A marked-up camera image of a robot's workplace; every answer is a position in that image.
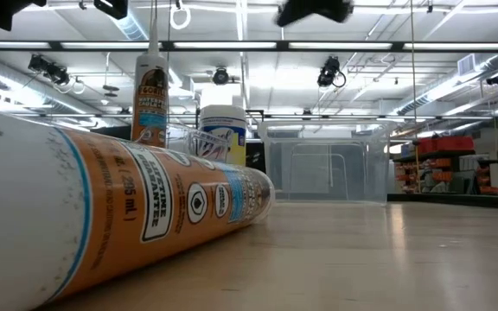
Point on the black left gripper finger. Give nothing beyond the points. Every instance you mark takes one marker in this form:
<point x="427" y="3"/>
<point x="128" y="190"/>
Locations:
<point x="113" y="8"/>

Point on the orange Gorilla sealant tube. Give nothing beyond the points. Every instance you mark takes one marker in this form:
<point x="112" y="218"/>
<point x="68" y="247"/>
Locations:
<point x="102" y="207"/>
<point x="149" y="108"/>

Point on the Lysol wipes canister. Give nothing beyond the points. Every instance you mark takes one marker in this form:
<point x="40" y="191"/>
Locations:
<point x="223" y="129"/>

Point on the overhead LED light bar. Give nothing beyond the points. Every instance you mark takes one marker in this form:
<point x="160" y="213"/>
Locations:
<point x="398" y="46"/>

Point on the clear plastic bin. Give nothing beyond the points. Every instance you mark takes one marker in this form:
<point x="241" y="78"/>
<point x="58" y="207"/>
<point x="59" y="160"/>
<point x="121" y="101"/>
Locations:
<point x="327" y="173"/>

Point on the red storage bins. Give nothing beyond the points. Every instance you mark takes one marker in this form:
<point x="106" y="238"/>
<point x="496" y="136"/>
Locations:
<point x="448" y="144"/>

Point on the storage shelf rack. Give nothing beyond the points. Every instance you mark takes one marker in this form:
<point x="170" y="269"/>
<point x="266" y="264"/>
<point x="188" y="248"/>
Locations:
<point x="439" y="175"/>

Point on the black hanging camera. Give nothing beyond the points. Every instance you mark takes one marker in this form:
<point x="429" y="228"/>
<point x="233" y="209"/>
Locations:
<point x="221" y="76"/>
<point x="327" y="71"/>
<point x="50" y="69"/>

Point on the silver air duct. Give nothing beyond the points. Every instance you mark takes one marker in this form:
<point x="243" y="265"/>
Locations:
<point x="469" y="82"/>

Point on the black aluminium table frame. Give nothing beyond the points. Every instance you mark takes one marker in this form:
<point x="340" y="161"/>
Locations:
<point x="448" y="201"/>

